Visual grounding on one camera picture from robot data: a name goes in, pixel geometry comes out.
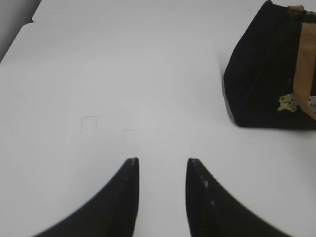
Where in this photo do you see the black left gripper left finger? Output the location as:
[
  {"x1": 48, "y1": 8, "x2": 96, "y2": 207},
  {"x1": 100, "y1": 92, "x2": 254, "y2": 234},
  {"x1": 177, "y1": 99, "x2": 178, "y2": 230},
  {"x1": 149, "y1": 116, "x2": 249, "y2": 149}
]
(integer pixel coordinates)
[{"x1": 37, "y1": 158, "x2": 139, "y2": 237}]

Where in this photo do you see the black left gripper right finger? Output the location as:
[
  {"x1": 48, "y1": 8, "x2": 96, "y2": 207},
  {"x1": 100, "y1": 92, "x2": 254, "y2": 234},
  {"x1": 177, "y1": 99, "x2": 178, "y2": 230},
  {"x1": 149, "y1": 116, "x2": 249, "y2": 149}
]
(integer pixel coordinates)
[{"x1": 186, "y1": 158, "x2": 287, "y2": 237}]

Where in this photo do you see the black canvas tote bag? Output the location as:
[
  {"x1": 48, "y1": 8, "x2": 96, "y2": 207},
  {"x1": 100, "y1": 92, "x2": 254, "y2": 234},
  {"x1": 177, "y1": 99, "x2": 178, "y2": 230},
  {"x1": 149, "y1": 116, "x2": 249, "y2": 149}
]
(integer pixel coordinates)
[{"x1": 224, "y1": 0, "x2": 316, "y2": 130}]

